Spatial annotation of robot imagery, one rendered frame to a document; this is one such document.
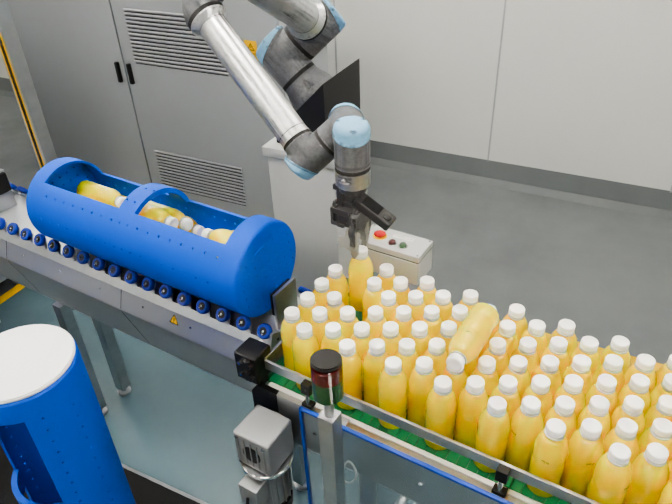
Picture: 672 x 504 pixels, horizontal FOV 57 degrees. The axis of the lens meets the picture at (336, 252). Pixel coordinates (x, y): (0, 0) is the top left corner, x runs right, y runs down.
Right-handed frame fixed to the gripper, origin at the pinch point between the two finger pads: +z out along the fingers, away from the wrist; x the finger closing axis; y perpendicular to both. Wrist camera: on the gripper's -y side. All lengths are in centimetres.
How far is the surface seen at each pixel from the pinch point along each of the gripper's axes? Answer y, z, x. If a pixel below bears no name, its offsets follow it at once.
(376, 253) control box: 1.1, 7.9, -11.0
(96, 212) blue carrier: 77, -3, 24
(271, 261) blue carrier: 22.6, 4.2, 11.2
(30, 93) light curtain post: 164, -11, -20
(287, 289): 17.1, 11.3, 12.2
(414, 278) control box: -11.3, 12.5, -11.0
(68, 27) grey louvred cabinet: 265, -2, -118
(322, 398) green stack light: -21, -3, 52
